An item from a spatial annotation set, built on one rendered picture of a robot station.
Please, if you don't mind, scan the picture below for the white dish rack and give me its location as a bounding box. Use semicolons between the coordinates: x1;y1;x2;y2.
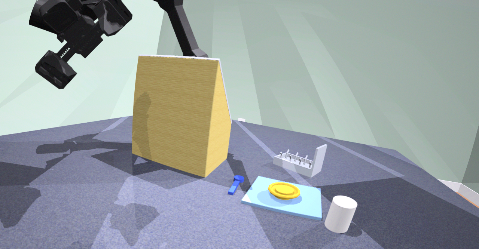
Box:
273;144;327;178

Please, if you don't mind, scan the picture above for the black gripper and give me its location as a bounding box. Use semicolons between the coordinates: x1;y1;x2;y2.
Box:
35;0;132;89

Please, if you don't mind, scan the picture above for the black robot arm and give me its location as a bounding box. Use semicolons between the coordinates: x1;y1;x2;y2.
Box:
29;0;208;58

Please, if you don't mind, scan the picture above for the white cylinder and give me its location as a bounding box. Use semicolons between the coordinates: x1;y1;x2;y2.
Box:
324;196;357;233

